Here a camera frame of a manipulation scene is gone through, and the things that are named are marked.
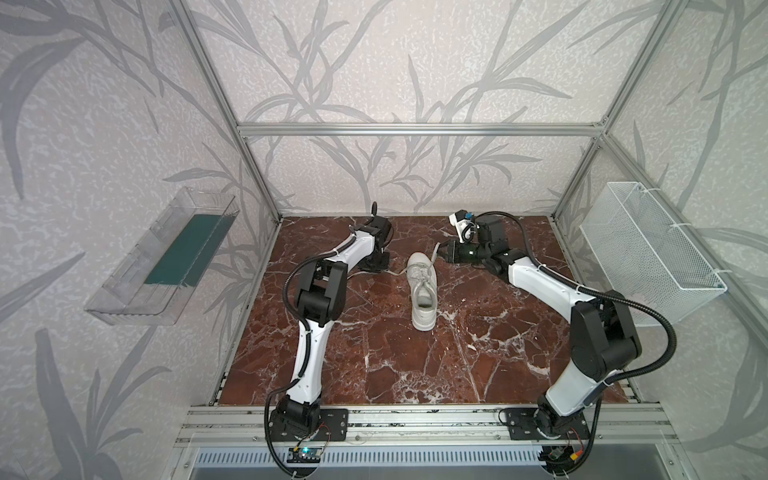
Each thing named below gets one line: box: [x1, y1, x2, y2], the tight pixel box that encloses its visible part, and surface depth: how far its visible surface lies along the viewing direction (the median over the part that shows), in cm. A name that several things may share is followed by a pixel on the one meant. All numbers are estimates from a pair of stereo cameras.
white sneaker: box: [406, 251, 438, 331], surface depth 91 cm
